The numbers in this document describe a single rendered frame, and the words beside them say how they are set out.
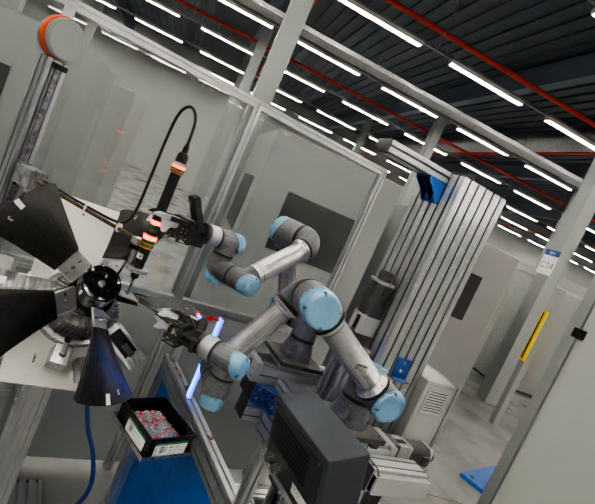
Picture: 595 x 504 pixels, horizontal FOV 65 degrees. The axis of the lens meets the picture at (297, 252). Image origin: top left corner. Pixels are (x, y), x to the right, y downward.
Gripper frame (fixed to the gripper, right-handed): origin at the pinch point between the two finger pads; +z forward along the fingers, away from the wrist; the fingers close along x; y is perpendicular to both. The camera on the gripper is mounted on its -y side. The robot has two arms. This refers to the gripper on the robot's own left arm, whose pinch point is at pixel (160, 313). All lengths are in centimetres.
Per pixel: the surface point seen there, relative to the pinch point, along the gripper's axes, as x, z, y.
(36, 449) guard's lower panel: 113, 64, -32
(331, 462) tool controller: -8, -72, 29
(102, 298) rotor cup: -2.5, 10.2, 15.5
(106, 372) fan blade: 16.0, -1.1, 17.4
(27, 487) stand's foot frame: 113, 48, -16
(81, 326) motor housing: 12.2, 18.5, 11.6
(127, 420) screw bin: 33.1, -7.0, 8.1
